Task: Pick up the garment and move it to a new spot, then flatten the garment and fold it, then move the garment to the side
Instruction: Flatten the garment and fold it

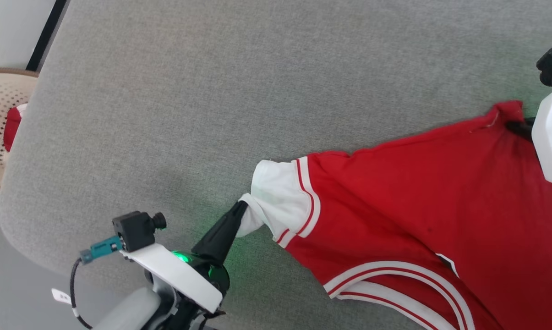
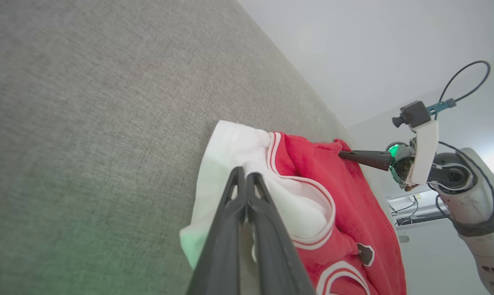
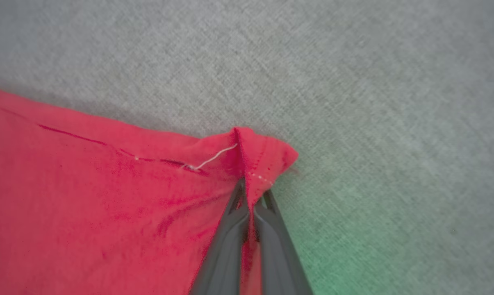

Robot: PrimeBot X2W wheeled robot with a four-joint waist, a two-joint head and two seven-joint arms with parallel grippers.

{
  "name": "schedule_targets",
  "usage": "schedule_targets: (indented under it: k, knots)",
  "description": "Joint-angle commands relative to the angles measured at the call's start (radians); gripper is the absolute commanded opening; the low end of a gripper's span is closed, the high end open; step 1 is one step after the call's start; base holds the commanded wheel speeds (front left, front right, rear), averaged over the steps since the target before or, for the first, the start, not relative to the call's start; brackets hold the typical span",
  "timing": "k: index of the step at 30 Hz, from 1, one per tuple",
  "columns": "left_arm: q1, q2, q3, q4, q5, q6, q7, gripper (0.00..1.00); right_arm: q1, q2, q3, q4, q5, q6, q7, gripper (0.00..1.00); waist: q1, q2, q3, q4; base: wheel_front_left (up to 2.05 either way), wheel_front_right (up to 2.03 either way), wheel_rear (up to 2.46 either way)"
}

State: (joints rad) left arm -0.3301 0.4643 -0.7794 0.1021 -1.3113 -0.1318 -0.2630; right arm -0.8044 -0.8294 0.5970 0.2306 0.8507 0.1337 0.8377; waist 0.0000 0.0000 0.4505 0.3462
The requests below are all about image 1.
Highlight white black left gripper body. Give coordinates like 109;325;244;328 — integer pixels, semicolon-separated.
120;243;230;314

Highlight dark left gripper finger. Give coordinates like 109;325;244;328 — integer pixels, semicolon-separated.
191;200;246;261
206;202;250;266

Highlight red and white garment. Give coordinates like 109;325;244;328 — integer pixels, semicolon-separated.
237;100;552;330

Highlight grey fabric sofa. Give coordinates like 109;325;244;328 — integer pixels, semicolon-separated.
0;0;552;330

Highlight red cloth in basket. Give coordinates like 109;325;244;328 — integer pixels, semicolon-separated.
3;103;29;153

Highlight black baseboard strip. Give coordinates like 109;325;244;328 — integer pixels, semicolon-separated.
26;0;69;72

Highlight teal left camera connector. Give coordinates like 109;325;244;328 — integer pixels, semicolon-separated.
80;236;123;265

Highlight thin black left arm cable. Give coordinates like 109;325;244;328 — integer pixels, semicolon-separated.
69;258;94;330

